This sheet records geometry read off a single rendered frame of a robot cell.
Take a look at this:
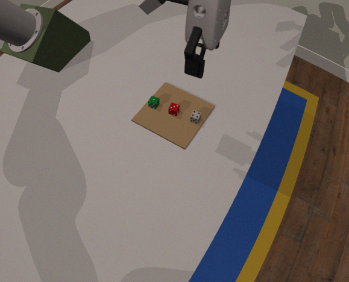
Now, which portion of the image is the red die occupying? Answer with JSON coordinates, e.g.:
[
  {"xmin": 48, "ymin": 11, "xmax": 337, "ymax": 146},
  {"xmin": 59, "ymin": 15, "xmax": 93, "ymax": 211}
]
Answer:
[{"xmin": 169, "ymin": 102, "xmax": 180, "ymax": 116}]

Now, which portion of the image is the green die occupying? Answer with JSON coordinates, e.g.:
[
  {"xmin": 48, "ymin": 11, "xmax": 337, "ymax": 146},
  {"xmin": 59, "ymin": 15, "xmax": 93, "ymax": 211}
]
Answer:
[{"xmin": 148, "ymin": 96, "xmax": 160, "ymax": 109}]

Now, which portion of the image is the brown square mat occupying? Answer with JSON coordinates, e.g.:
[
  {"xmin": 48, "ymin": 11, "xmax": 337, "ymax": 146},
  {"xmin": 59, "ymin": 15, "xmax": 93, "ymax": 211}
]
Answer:
[{"xmin": 131, "ymin": 82, "xmax": 215, "ymax": 149}]

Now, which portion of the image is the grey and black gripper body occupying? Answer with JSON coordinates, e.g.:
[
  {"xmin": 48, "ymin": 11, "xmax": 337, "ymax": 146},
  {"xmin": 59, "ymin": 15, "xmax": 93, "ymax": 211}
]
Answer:
[{"xmin": 185, "ymin": 0, "xmax": 231, "ymax": 51}]

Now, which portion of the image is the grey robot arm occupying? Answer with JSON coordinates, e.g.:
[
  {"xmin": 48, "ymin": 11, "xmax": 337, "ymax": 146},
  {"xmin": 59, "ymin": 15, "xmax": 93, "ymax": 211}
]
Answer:
[{"xmin": 0, "ymin": 0, "xmax": 189, "ymax": 53}]

